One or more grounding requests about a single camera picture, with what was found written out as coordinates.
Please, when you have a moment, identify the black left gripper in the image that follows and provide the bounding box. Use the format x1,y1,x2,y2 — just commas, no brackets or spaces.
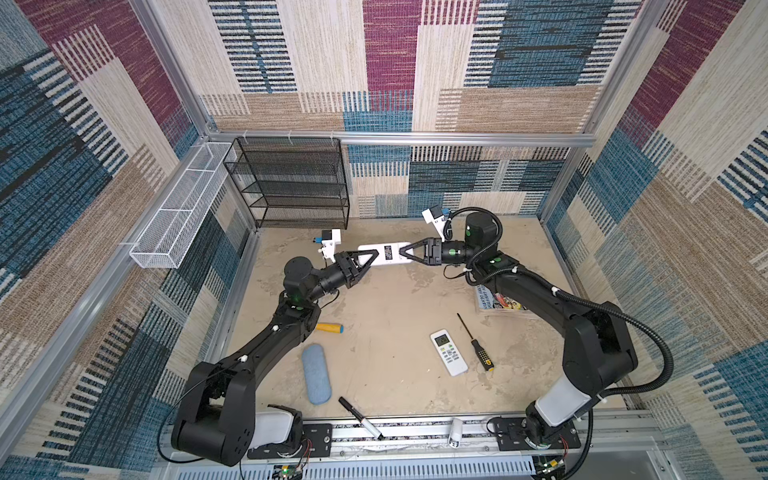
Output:
305,252,375,308

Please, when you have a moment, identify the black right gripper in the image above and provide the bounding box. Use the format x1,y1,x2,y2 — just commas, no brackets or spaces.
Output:
400,237,478,266

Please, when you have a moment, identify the white remote with red buttons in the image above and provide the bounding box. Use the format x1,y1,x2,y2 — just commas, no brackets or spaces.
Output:
357,242,412,267

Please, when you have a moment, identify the black yellow screwdriver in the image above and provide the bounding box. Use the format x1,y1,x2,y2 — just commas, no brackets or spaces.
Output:
457,313,495,372

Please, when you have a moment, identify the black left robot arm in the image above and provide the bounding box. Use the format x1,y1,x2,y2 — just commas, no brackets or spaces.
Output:
170,250,379,467

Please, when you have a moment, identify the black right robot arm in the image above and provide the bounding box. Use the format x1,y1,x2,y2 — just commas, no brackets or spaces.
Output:
399,207,638,449

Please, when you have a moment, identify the white air conditioner remote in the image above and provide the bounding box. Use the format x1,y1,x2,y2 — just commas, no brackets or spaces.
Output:
430,329,468,377

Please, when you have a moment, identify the colourful magazine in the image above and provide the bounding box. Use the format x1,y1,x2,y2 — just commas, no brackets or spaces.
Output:
474,285,526,313

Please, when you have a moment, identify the yellow scraper with blue tip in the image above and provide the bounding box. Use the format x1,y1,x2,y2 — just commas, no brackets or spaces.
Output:
315,322,344,334

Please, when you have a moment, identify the blue grey glasses case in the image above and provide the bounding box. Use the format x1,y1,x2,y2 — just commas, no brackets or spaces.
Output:
301,344,332,405

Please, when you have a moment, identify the black marker pen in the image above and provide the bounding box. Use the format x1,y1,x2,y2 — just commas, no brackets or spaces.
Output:
338,396,385,441

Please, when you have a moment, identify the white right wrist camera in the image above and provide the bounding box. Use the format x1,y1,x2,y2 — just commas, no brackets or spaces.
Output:
422,206,453,242

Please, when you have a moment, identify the black wire mesh shelf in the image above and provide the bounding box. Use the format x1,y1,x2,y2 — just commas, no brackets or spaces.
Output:
223,137,351,229

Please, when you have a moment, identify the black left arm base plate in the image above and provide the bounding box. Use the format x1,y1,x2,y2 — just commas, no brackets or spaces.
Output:
246,423,333,460

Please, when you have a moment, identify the white cylinder on rail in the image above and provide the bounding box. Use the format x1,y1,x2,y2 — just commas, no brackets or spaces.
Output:
448,417,464,449

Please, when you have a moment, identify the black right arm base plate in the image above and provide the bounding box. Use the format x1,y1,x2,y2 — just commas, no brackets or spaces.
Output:
486,416,582,451

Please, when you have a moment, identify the white wire mesh basket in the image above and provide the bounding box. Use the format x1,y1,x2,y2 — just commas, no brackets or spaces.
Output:
130,142,233,269

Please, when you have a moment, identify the aluminium front rail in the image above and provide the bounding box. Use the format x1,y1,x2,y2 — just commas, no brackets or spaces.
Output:
302,408,667,461

